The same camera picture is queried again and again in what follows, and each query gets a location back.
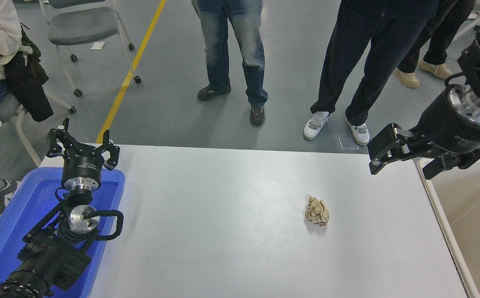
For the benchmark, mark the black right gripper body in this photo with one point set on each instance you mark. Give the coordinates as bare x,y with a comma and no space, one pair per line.
451,128

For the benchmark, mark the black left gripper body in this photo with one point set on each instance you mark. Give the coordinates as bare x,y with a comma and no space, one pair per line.
82,163

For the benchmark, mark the blue plastic tray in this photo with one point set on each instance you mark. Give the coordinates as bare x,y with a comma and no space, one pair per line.
20,207

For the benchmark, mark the grey wheeled chair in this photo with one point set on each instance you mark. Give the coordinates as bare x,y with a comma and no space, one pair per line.
82,25

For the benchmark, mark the large pale bin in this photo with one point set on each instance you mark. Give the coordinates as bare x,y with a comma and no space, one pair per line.
476,223

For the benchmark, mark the dark green garment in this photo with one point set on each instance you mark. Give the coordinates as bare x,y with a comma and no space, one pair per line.
33,62

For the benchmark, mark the white frame chair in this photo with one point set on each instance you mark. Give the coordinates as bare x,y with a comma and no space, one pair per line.
22,136

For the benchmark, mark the white paper scrap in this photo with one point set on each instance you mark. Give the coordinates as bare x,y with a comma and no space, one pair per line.
97,45

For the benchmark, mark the white wheeled chair frame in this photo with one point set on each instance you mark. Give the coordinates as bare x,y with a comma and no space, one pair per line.
478,18

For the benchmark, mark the tan paper ball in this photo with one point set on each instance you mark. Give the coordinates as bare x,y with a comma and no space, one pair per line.
318,211

